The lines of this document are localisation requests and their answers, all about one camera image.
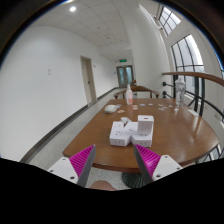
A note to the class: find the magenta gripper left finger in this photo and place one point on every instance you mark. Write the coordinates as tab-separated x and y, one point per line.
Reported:
76	168

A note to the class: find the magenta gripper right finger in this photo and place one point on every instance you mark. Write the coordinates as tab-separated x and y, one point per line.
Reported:
153	166

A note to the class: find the white cube charger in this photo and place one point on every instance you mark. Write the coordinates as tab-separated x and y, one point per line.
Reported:
145	124

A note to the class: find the white power strip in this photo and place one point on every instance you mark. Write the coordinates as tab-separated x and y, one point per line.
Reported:
122	135

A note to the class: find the white plug adapter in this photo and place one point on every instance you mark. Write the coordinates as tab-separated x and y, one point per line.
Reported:
125	120

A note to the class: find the white computer mouse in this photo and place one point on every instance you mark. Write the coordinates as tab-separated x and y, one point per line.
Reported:
110	109

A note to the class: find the white bottle with red label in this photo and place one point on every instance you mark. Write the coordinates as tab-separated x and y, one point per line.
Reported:
129	95

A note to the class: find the wooden chair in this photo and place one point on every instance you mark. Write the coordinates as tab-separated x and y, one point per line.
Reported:
152	93

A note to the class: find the clear plastic water bottle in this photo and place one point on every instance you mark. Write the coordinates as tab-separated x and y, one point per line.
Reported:
180	91

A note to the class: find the wooden handrail with black railing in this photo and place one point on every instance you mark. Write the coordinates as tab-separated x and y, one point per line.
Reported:
199	100

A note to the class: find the beige door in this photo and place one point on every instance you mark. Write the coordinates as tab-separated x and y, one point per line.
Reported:
88	80

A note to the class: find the glass double door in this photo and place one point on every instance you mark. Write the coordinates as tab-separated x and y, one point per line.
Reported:
125	75

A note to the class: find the green exit sign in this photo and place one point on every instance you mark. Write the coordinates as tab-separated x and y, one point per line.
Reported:
122	60

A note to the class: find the round ceiling light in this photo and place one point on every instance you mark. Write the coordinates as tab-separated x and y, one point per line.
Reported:
72	9

